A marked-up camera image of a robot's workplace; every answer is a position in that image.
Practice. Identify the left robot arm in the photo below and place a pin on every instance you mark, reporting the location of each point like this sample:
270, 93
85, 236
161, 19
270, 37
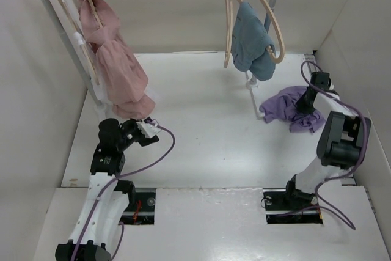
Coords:
107, 196

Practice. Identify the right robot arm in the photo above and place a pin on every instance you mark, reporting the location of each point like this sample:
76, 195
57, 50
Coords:
341, 148

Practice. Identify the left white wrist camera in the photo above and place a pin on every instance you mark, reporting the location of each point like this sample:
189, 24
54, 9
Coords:
147, 129

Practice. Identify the purple t shirt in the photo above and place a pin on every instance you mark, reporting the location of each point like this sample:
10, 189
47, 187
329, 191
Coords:
282, 107

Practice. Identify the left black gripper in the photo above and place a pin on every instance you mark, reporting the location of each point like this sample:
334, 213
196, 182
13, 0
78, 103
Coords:
141, 139

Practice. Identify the blue garment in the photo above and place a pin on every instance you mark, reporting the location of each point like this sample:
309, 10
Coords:
250, 41

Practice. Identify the empty wooden hanger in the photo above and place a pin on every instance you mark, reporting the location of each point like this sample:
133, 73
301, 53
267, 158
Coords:
229, 25

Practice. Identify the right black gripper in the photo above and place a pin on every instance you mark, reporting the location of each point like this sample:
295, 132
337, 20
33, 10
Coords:
301, 107

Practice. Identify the pink dress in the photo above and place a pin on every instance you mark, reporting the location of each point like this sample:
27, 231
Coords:
124, 78

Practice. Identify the aluminium rail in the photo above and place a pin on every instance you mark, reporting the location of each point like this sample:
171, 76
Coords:
311, 62

